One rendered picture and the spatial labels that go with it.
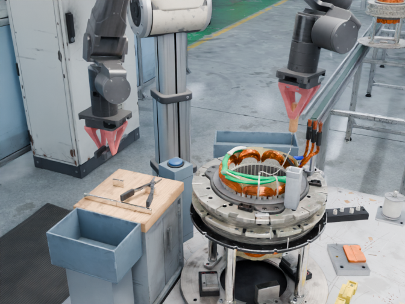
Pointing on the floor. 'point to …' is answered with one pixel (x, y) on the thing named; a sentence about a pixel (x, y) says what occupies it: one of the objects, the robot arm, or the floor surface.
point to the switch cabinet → (62, 82)
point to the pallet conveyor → (356, 63)
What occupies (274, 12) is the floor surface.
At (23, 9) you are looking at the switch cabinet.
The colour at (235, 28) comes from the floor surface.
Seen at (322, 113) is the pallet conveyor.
